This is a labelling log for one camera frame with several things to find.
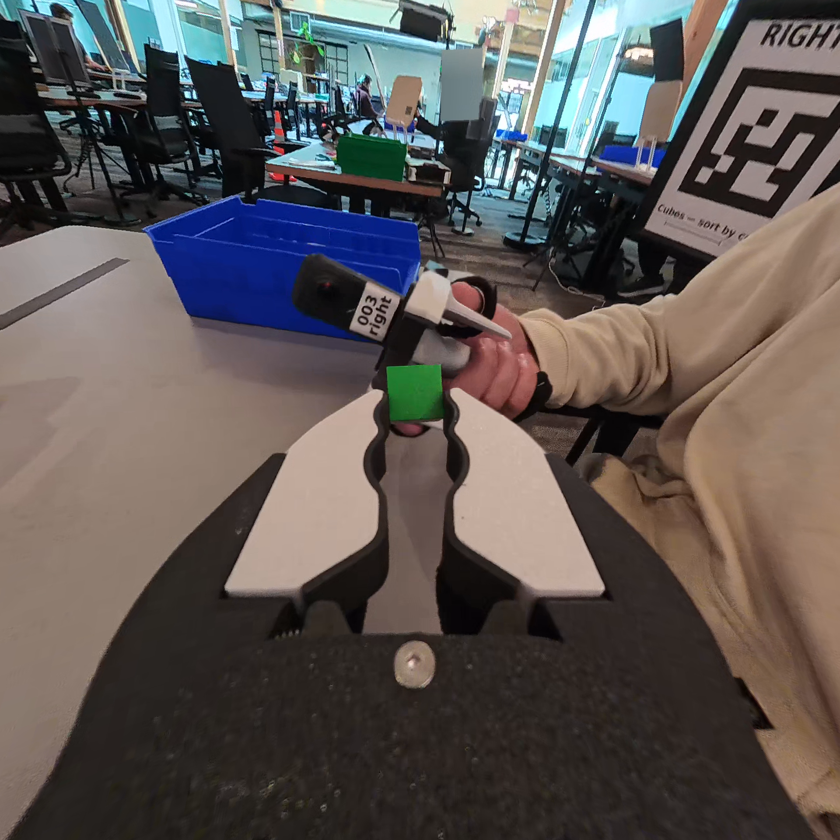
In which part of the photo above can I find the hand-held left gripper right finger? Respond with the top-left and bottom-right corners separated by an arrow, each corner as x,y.
437,388 -> 606,634

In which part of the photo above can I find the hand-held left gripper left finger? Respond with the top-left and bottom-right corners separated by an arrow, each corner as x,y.
224,389 -> 391,633

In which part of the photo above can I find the blue plastic bin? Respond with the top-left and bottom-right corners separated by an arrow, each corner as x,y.
144,196 -> 423,342

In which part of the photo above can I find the green wooden cube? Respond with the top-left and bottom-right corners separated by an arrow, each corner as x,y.
386,364 -> 446,423

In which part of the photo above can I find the person's right forearm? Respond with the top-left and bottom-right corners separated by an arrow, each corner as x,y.
518,184 -> 840,424

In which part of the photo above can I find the brown wooden desk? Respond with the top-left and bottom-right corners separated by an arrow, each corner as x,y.
546,153 -> 658,290
265,141 -> 455,214

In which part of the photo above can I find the green bin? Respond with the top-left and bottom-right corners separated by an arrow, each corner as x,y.
335,133 -> 410,183

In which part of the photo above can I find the orange traffic cone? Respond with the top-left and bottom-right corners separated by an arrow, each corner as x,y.
269,110 -> 298,185

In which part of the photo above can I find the black office chair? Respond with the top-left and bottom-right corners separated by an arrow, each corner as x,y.
438,98 -> 501,236
185,56 -> 284,203
142,44 -> 212,202
0,16 -> 74,232

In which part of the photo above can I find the black speaker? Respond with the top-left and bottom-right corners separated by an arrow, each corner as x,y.
398,0 -> 455,42

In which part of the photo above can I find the small blue bin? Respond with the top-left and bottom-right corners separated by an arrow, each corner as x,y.
599,145 -> 668,171

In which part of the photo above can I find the black monitor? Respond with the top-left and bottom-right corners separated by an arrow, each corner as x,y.
18,8 -> 91,88

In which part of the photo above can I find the framed marker poster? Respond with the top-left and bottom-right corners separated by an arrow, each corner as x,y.
643,0 -> 840,259

